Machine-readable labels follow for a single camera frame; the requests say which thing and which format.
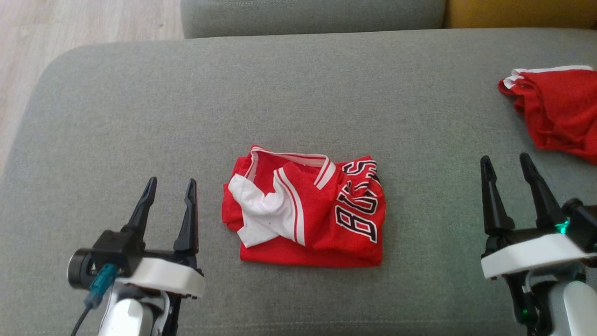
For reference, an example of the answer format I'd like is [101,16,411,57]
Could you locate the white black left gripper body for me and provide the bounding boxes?
[116,254,205,300]

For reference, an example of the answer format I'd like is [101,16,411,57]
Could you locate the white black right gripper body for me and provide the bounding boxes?
[480,229,597,281]

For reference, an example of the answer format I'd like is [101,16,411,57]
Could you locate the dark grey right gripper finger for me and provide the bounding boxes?
[520,153,566,231]
[480,156,515,238]

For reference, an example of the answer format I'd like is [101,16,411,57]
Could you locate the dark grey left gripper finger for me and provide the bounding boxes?
[174,179,200,257]
[122,177,158,237]

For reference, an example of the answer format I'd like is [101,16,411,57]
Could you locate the red shorts with white trim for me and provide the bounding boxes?
[498,65,597,165]

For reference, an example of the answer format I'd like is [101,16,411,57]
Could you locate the red white basketball jersey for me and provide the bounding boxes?
[222,145,387,267]

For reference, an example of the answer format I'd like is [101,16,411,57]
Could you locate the large grey sofa chaise cushion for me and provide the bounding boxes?
[0,28,597,336]

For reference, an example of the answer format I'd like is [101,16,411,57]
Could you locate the yellow sofa back cushion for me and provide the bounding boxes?
[443,0,597,29]

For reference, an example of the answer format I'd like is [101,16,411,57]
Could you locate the grey sofa seat cushion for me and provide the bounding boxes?
[181,0,446,39]

